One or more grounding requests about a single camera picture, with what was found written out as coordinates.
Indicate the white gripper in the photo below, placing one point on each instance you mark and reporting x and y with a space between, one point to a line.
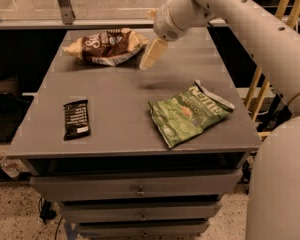
164 23

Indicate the brown chip bag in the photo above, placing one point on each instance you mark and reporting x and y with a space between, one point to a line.
110 48

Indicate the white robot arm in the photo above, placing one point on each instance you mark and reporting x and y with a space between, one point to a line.
273 211

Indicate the green jalapeno chip bag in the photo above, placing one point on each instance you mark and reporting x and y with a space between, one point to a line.
188 114

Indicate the black snack bar wrapper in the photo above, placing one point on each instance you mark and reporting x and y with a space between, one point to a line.
76 120

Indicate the grey drawer cabinet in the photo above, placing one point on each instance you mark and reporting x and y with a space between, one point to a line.
123 138

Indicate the top grey drawer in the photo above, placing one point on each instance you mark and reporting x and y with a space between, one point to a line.
140 185

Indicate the grey drawer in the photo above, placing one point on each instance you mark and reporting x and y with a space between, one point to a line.
140 211
140 185
143 229

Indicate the middle grey drawer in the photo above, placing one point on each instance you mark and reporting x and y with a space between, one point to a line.
140 211

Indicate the bottom grey drawer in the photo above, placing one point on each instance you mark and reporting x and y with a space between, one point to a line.
143 229

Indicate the black floor plug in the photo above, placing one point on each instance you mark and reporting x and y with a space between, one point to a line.
45 211

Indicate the metal window rail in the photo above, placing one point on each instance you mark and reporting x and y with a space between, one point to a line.
74 14

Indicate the wooden rack frame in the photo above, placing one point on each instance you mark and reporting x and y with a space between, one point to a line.
276 49

